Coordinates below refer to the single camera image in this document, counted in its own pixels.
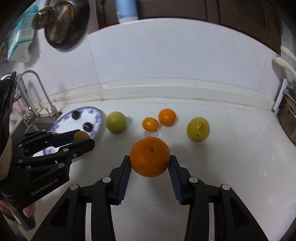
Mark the small brown-yellow fruit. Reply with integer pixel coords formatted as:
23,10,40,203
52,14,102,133
73,131,90,143

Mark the large orange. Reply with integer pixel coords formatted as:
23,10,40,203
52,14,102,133
129,137,171,178

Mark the person's hand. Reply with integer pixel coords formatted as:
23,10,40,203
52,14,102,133
0,199,36,219

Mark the steel sink basin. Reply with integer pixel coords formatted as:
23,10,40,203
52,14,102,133
11,114,56,140

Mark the blue white porcelain plate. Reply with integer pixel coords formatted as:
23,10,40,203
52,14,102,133
43,106,105,156

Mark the tall steel faucet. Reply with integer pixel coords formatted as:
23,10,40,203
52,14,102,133
16,70,62,121

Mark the dark plum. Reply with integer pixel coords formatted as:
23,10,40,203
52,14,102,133
72,110,81,120
83,122,93,133

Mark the green pear left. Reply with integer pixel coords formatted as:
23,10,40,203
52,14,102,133
106,111,127,133

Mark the small orange tangerine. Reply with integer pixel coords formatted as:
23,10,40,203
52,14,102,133
142,117,159,132

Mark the tissue paper pack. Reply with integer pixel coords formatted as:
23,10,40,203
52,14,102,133
7,4,39,63

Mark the large yellow-green pear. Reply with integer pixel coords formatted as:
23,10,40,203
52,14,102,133
187,117,210,142

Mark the medium orange tangerine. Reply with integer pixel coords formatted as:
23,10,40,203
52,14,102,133
159,108,177,127

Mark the black frying pan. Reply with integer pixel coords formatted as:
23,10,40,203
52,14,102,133
45,1,90,51

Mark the brass small saucepan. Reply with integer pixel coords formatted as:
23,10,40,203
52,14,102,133
32,6,54,30

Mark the steel pot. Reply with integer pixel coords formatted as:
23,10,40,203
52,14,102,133
279,96,296,145

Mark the blue lotion pump bottle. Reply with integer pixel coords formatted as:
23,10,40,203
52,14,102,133
115,0,138,24

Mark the white rack bracket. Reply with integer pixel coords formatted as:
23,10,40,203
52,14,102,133
273,79,288,114

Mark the cream knife handle lower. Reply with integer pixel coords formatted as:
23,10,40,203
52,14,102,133
273,57,296,79

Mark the cream knife handle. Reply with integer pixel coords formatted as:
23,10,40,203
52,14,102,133
273,57,296,79
280,46,296,62

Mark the cream knife handle upper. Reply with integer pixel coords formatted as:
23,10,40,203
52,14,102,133
280,46,296,62

